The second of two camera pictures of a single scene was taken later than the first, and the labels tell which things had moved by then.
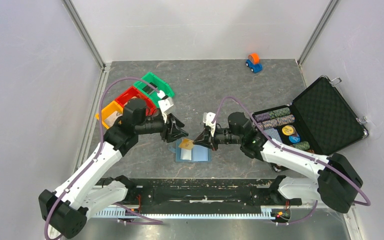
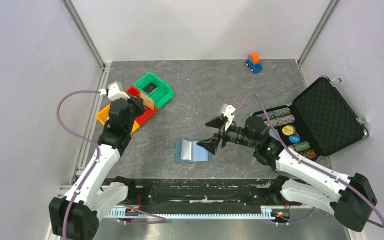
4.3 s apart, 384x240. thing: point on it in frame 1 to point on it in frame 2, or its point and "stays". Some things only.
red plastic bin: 133,93 stays
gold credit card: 186,144 to 147,101
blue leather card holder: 198,153 stays
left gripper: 174,133 to 138,103
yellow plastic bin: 108,111 stays
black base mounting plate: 205,192 stays
